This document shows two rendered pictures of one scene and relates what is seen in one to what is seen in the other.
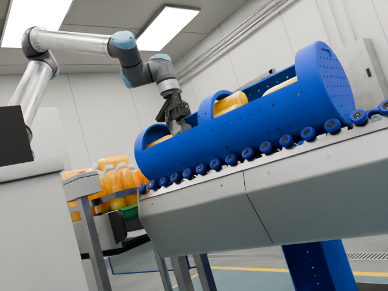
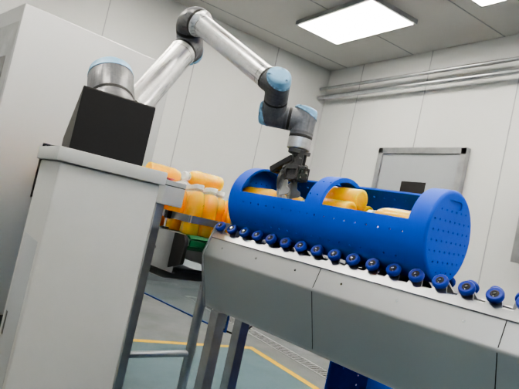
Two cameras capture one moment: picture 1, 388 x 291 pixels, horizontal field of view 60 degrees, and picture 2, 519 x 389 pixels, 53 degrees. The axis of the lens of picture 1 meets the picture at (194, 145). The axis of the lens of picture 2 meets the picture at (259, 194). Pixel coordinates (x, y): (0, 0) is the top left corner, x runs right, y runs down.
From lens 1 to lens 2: 0.59 m
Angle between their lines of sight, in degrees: 7
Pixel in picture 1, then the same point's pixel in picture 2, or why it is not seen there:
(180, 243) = (228, 300)
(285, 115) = (382, 241)
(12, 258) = (92, 238)
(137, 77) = (273, 119)
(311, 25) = not seen: outside the picture
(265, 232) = (310, 336)
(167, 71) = (305, 128)
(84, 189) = (165, 197)
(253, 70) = (442, 136)
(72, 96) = not seen: hidden behind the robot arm
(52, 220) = (134, 224)
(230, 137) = (326, 231)
